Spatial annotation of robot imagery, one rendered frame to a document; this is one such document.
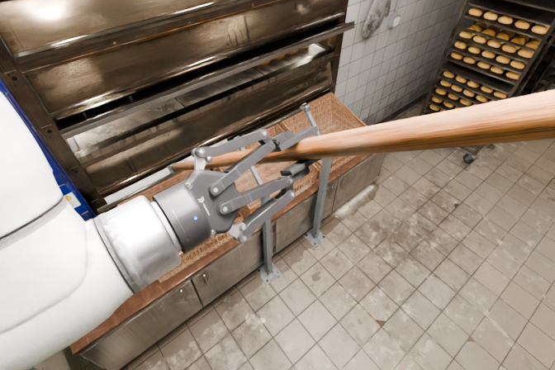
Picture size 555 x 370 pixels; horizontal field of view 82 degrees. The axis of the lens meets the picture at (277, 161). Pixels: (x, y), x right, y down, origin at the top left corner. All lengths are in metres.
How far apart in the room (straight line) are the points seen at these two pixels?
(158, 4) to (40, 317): 1.42
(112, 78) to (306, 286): 1.81
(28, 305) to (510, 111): 0.38
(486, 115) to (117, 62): 1.54
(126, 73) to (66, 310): 1.40
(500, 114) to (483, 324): 2.52
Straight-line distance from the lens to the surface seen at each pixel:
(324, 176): 2.04
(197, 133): 2.01
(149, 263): 0.35
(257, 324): 2.38
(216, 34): 1.81
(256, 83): 2.09
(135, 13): 1.59
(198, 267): 1.93
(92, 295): 0.35
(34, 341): 0.36
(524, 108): 0.25
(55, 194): 0.35
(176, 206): 0.35
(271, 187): 0.41
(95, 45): 1.60
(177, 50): 1.73
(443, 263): 2.84
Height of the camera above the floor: 2.26
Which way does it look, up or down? 45 degrees down
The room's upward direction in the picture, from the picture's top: straight up
